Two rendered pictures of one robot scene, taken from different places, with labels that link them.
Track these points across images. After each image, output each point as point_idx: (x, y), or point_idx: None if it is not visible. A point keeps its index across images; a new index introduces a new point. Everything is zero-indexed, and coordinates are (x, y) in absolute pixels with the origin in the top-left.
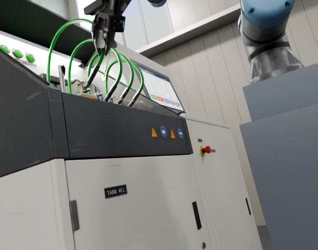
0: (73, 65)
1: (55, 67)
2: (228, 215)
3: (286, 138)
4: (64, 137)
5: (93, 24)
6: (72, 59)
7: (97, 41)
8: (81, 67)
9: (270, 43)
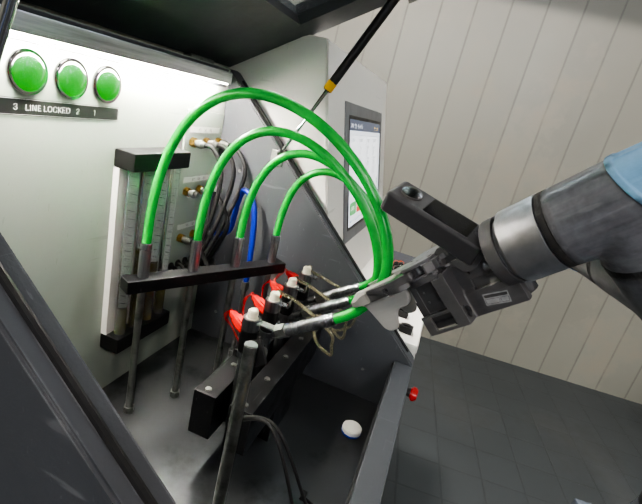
0: (207, 83)
1: (164, 102)
2: None
3: None
4: None
5: (401, 283)
6: (236, 151)
7: (377, 300)
8: (225, 84)
9: None
